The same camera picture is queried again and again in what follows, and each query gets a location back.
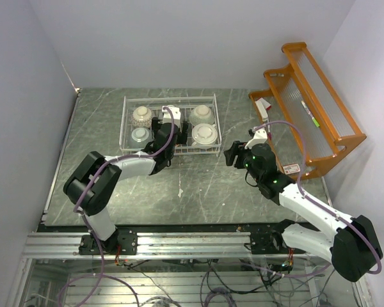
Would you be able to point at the aluminium mounting rail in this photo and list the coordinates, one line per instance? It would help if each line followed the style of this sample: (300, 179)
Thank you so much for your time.
(65, 246)

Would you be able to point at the white handled bowl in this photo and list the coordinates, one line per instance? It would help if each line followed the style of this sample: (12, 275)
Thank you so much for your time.
(204, 135)

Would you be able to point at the green patterned bowl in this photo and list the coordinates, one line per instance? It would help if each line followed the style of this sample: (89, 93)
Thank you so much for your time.
(201, 114)

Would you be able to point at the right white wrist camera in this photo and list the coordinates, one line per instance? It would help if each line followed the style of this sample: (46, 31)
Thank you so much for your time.
(259, 136)

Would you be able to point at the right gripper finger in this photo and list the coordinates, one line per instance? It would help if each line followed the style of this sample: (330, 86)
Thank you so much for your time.
(237, 146)
(230, 155)

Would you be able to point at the white red small box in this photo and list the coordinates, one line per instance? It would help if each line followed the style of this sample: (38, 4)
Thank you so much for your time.
(263, 106)

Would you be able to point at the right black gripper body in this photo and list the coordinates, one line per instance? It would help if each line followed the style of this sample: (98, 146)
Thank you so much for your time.
(248, 165)

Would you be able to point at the marker pen on shelf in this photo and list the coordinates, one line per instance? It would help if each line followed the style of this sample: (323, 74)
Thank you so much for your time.
(308, 111)

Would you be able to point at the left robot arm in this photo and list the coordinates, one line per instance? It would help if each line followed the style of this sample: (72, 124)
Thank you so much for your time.
(91, 186)

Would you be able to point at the orange wooden shelf rack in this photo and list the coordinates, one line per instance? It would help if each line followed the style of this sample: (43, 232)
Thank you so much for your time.
(303, 79)

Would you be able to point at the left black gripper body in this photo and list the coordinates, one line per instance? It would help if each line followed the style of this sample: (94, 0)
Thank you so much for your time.
(170, 153)

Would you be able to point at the white wire dish rack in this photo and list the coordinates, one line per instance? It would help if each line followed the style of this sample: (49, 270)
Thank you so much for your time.
(186, 105)

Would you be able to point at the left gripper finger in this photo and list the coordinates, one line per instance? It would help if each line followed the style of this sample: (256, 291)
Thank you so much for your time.
(156, 128)
(184, 132)

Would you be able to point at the grey blue bowl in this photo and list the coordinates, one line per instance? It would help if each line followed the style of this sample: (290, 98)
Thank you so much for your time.
(140, 137)

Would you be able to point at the beige patterned bowl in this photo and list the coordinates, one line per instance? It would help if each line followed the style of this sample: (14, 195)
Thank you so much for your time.
(142, 117)

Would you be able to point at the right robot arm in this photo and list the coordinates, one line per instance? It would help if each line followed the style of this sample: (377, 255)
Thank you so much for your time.
(349, 243)

